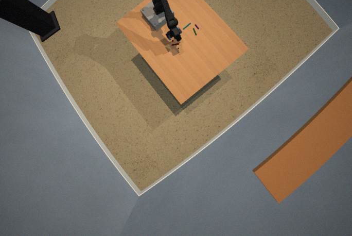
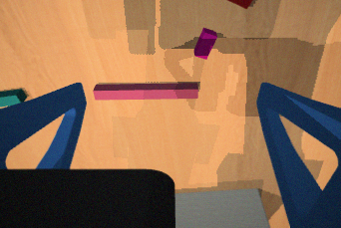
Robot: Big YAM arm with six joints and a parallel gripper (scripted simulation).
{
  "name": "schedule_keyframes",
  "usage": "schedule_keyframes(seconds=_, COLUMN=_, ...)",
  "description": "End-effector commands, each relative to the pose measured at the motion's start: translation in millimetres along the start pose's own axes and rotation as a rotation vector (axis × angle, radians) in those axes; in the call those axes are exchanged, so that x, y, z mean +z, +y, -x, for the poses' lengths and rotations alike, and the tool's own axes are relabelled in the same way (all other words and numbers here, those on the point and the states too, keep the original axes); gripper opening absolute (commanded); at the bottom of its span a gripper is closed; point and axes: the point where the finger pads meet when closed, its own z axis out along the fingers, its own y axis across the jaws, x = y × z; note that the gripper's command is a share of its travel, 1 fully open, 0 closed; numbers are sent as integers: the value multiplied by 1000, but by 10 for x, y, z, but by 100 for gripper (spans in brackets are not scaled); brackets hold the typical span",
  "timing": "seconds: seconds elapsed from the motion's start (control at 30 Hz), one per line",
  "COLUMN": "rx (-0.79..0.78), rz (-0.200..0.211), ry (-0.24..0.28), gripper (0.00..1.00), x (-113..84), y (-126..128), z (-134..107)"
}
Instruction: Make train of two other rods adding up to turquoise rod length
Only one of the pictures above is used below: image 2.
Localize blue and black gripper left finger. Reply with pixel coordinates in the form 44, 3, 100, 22
0, 83, 87, 169

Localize pink rod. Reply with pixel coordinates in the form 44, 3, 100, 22
93, 83, 198, 101

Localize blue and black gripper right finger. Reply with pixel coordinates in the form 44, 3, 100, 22
256, 83, 341, 228

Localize magenta rod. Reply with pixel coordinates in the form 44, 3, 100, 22
194, 28, 217, 59

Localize turquoise rod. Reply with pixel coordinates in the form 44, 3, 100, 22
0, 89, 27, 108

